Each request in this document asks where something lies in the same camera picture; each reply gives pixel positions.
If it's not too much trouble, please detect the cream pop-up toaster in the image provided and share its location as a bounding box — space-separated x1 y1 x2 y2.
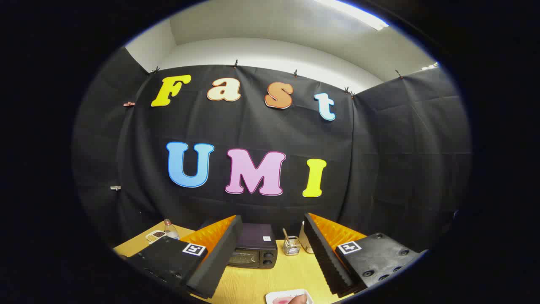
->
299 222 315 254

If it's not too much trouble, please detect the wire utensil holder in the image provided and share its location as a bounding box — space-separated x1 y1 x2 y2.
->
283 236 301 256

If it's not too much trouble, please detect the white square plate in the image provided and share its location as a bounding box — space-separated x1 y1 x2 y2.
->
265 289 313 304

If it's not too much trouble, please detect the black toaster oven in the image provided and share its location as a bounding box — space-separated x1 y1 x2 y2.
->
227 223 278 270

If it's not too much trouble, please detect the clear plastic water bottle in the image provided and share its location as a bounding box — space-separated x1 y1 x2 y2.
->
164 219 180 240

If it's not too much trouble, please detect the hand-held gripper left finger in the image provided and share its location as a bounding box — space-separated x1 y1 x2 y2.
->
126 214 243 300

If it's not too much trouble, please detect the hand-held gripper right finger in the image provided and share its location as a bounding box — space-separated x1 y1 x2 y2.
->
304 213 423 298

